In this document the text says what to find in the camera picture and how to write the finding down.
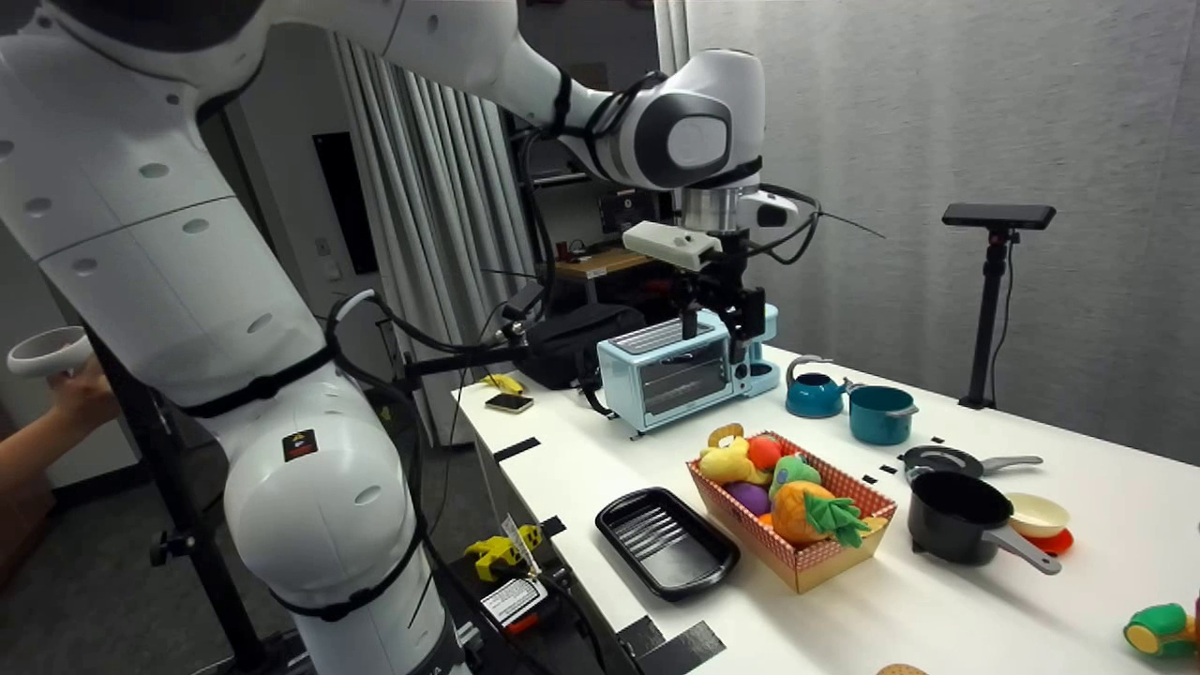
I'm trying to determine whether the purple plushie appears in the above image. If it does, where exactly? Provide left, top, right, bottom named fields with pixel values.
left=726, top=481, right=777, bottom=518

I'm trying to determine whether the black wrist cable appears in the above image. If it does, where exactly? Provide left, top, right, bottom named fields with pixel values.
left=746, top=184, right=832, bottom=269

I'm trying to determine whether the small red plate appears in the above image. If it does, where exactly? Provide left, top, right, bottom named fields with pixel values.
left=1029, top=524, right=1075, bottom=564

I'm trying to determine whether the person's hand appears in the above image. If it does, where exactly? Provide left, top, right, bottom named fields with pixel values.
left=50, top=361, right=125, bottom=432

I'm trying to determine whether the green round plushie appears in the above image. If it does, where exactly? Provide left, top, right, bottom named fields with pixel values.
left=764, top=454, right=825, bottom=499

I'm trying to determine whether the small green toy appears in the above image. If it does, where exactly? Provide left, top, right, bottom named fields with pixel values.
left=1122, top=602, right=1200, bottom=664

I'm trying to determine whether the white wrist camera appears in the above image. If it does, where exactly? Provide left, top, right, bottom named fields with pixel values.
left=617, top=219, right=726, bottom=273

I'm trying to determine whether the red white button box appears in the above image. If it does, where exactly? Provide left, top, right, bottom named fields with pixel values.
left=481, top=573, right=551, bottom=637

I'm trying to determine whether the black saucepan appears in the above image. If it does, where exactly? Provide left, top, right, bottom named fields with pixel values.
left=904, top=468, right=1064, bottom=578

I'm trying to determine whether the black bag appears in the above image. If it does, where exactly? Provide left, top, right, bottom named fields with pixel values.
left=510, top=299, right=650, bottom=396

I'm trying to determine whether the red tomato plushie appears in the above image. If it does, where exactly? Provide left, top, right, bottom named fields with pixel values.
left=742, top=432, right=790, bottom=472

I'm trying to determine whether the teal toy kettle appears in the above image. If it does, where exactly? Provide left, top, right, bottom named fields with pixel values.
left=784, top=356, right=850, bottom=419

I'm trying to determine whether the yellow banana plushie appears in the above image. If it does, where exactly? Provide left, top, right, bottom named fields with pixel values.
left=694, top=432, right=771, bottom=492

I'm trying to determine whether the black camera stand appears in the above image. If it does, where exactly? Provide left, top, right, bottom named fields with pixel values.
left=937, top=198, right=1061, bottom=412

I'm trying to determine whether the small grey frying pan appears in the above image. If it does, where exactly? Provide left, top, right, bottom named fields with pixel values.
left=897, top=442, right=1046, bottom=483

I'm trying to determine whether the long black tape strip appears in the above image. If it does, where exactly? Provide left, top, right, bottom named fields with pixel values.
left=641, top=618, right=726, bottom=675

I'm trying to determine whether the light blue toy oven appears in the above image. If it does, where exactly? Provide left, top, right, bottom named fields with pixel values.
left=592, top=299, right=784, bottom=441

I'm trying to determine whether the red checkered cardboard basket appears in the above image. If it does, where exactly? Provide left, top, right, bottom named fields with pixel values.
left=684, top=419, right=901, bottom=598

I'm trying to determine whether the teal toy pot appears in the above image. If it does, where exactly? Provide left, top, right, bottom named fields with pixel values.
left=842, top=384, right=919, bottom=452

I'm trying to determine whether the orange pineapple plushie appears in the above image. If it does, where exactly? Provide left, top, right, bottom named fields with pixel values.
left=764, top=481, right=872, bottom=551

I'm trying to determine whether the person's forearm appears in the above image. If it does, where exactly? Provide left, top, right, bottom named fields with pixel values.
left=0, top=407, right=97, bottom=593

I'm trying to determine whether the small white bowl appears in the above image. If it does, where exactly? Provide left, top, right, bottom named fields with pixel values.
left=1005, top=492, right=1071, bottom=546

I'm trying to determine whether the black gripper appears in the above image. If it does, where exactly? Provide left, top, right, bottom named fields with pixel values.
left=677, top=231, right=771, bottom=344

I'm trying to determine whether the black tripod stand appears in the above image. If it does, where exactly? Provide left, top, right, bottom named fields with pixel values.
left=89, top=336, right=305, bottom=675

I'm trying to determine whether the white handheld controller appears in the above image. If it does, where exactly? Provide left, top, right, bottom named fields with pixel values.
left=5, top=322, right=97, bottom=384

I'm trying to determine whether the black ribbed plate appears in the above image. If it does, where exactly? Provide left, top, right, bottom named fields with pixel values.
left=592, top=483, right=742, bottom=603

